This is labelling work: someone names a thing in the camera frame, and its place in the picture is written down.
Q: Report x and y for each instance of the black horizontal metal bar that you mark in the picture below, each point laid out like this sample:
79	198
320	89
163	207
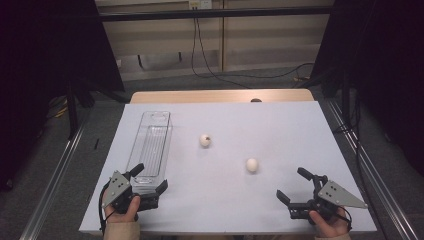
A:
216	13

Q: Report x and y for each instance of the white table mat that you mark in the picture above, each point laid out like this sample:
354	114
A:
233	200

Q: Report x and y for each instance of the small dark round knob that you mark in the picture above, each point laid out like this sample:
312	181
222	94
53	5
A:
256	100

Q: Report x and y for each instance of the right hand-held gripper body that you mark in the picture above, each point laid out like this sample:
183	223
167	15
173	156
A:
328	196

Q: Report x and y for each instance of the white wall socket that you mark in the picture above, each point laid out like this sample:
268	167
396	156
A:
200	4

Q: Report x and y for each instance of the white egg with dark spot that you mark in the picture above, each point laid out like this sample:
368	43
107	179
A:
205	140

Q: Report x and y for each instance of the metal floor rail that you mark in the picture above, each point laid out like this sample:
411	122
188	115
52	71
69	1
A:
373	173
50	190

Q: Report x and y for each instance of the small black floor object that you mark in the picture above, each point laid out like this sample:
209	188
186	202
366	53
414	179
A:
96	143

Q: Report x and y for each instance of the person's left hand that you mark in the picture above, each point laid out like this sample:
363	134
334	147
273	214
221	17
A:
121	216

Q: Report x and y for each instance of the dark curtain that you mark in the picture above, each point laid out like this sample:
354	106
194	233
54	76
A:
383	66
50	50

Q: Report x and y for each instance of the black metal stand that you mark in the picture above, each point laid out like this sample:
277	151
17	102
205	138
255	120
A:
72	113

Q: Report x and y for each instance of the plain white egg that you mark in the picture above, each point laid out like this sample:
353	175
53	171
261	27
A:
252	165

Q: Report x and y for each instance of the person's right hand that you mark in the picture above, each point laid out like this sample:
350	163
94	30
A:
330	226

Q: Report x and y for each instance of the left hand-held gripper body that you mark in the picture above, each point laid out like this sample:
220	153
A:
125	198

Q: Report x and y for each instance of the clear plastic container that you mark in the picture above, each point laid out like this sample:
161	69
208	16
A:
151	143

